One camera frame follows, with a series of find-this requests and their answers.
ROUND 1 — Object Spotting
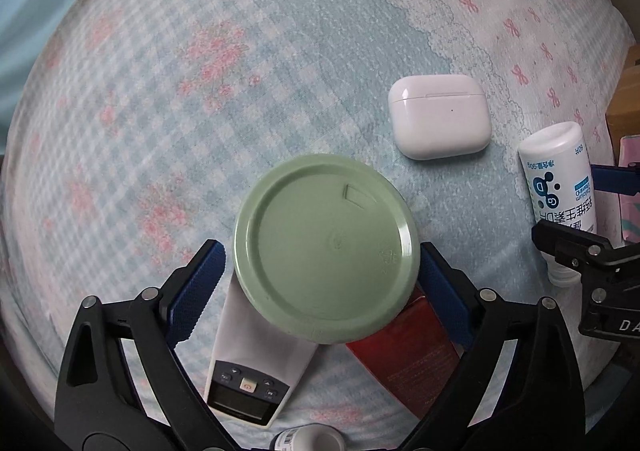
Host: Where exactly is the green round plastic lid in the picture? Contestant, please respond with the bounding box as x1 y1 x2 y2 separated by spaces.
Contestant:
233 154 421 345

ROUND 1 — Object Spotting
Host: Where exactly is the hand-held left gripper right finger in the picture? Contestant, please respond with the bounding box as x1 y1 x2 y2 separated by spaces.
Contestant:
400 241 587 451

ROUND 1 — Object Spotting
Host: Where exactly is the blue checked floral bed sheet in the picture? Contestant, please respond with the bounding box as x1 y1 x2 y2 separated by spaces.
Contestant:
0 0 632 451

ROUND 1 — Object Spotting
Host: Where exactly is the white remote control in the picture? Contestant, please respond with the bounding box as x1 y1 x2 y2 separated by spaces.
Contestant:
204 275 319 428

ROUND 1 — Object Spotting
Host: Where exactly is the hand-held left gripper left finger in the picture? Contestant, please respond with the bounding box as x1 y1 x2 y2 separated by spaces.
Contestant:
54 239 236 451

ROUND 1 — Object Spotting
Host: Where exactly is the red box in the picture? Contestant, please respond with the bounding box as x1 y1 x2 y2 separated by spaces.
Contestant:
344 295 464 420

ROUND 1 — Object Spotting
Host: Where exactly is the white bottle with blue print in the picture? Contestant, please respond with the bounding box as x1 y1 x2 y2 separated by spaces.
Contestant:
516 122 599 288

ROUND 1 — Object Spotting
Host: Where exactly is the pink packet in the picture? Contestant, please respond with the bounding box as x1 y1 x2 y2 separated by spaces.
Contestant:
618 134 640 246

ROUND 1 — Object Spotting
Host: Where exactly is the brown cardboard box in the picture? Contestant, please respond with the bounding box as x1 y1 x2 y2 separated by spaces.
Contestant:
604 45 640 143

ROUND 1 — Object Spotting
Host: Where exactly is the white earbuds case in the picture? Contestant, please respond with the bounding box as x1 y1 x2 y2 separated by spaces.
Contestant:
388 76 492 162

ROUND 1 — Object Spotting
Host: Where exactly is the small white bottle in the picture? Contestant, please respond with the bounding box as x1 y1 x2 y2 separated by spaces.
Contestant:
271 423 346 451

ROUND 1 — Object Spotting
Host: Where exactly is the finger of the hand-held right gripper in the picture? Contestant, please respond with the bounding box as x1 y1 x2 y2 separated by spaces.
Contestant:
531 221 640 313
590 162 640 195

